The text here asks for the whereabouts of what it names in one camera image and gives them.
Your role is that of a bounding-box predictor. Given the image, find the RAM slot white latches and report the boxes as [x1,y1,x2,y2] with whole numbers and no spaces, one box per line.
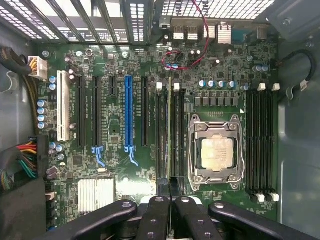
[268,83,281,203]
[172,82,181,178]
[154,82,163,180]
[253,83,266,203]

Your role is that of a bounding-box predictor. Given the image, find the green motherboard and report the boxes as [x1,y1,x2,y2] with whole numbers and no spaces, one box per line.
[34,41,280,240]

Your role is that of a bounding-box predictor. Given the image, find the silver finned heatsink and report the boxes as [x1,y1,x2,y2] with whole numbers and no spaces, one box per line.
[77,177,116,216]

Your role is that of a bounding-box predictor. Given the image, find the installed silver CPU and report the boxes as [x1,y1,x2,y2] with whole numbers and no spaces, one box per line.
[200,138,235,173]

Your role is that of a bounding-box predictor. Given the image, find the silver CPU in socket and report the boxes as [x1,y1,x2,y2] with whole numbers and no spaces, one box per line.
[187,113,247,192]

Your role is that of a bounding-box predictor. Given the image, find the long black expansion slot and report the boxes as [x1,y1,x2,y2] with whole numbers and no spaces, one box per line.
[140,75,149,148]
[76,74,87,148]

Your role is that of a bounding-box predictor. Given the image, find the blue expansion slot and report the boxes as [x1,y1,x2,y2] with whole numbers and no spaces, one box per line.
[123,75,139,168]

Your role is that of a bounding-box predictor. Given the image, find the black slot blue latch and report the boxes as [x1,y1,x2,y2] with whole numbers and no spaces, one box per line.
[91,75,105,168]

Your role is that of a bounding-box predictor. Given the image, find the open black PC case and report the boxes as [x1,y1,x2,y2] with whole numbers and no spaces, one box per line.
[0,0,320,240]

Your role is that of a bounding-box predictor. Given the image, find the black plastic shroud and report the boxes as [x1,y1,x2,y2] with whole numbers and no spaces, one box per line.
[0,174,49,240]

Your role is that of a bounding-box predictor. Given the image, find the short black expansion slot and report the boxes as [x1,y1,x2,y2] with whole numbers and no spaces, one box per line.
[108,75,118,98]

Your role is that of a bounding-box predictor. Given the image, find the white expansion slot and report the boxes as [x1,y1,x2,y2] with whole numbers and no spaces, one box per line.
[56,69,71,143]

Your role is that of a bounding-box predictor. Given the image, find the black plug coloured wires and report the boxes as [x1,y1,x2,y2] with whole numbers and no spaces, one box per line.
[0,134,50,191]

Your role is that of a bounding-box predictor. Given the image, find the yellow black wire bundle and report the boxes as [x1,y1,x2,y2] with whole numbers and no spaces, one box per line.
[23,74,40,137]

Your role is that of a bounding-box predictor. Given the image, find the red black twisted wire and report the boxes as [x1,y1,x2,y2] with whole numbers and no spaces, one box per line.
[161,0,210,72]

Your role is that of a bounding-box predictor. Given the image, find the white plug sleeved cable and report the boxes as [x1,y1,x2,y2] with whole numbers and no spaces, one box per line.
[0,46,49,81]

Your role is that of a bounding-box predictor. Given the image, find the black wire white tag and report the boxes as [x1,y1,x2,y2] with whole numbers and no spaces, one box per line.
[276,49,316,93]

